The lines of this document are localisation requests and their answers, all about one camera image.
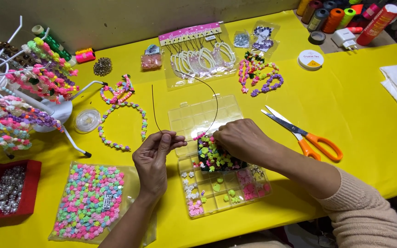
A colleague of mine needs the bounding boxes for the clear plastic bead organizer box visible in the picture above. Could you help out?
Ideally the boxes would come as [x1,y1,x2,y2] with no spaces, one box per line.
[168,94,272,218]

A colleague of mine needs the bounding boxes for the bunch of beaded headbands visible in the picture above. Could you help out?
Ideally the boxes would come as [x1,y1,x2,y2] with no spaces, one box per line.
[0,37,80,152]

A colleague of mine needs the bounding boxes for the pink and green beaded bracelet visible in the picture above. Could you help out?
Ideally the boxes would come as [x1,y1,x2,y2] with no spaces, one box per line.
[251,62,280,87]

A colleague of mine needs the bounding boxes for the pink beaded cat-ear headband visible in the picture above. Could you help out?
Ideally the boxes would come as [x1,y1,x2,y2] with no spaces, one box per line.
[100,74,136,105]

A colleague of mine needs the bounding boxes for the row of coloured thread spools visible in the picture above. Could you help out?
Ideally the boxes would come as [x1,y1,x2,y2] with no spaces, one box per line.
[295,0,382,34]

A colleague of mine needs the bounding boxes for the black tray of mixed beads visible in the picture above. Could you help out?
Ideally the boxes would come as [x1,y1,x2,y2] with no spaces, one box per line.
[197,134,250,173]

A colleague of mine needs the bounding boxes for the small bag of pink beads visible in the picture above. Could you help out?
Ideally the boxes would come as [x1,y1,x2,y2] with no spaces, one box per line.
[140,44,163,71]

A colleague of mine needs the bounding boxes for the yellow table cover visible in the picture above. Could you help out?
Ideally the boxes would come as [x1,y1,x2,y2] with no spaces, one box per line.
[0,10,397,248]

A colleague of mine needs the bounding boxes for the orange handled scissors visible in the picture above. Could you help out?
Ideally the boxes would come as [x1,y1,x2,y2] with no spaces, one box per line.
[261,105,344,162]

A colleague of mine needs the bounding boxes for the white display stand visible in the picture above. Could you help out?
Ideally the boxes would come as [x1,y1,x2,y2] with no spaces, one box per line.
[0,15,108,160]

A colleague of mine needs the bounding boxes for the person's right hand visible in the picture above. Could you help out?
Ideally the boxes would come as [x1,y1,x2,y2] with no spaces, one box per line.
[213,119,275,169]

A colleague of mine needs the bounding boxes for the dark green beaded bracelet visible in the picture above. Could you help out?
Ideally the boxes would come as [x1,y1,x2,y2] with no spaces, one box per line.
[244,51,265,65]

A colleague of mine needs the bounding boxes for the green thread spool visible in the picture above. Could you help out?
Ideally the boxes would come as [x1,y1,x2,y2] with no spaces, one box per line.
[31,24,78,67]

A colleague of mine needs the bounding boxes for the bag of purple beads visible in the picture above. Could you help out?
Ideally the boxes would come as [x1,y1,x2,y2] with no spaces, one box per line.
[250,20,281,53]

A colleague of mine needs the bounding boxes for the purple beaded bracelet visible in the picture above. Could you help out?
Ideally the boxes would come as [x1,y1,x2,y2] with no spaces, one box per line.
[250,73,285,98]

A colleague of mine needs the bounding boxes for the bag of pastel flower beads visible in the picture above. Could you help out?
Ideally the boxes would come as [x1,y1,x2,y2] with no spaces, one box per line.
[48,161,158,246]

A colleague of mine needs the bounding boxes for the black tape roll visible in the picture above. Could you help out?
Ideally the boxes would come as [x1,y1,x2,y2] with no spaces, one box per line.
[308,31,327,45]

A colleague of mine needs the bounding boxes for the heap of gold beads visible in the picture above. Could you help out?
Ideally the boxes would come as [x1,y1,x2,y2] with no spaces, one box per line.
[93,57,113,77]

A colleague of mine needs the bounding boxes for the clear elastic cord spool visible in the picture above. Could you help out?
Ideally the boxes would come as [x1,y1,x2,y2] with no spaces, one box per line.
[73,107,102,134]

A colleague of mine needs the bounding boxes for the white charger plug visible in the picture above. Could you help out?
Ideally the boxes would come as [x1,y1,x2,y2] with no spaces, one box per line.
[331,28,359,51]

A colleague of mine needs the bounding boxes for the pastel beaded headband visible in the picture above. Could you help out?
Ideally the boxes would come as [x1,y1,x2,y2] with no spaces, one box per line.
[97,101,148,152]

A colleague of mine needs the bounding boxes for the pink thread spool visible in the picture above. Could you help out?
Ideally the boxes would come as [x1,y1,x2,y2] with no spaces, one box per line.
[75,48,96,64]

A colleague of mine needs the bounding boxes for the pink beaded bracelet with star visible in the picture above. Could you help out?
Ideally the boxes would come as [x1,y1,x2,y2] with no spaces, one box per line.
[238,59,255,94]

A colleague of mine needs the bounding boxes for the pack of pearl bracelets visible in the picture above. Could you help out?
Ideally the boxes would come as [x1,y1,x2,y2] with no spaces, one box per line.
[158,22,239,91]

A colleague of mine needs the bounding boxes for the white cord spool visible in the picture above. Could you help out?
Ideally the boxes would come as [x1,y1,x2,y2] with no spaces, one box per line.
[297,49,324,71]

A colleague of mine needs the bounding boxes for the red box of pearl beads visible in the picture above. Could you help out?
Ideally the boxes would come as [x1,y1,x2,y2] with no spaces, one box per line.
[0,159,43,221]

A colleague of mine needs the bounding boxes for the person's left hand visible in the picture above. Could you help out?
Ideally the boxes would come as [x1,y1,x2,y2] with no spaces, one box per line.
[132,130,187,201]

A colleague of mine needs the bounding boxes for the red cylindrical can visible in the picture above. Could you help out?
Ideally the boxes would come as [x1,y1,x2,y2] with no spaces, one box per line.
[356,4,397,47]

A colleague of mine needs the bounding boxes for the small bag of grey beads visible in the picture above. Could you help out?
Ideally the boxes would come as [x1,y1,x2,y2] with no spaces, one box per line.
[233,30,251,49]

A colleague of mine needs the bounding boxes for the thin black wire headband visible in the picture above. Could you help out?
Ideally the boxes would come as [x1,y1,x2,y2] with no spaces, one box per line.
[151,70,219,135]

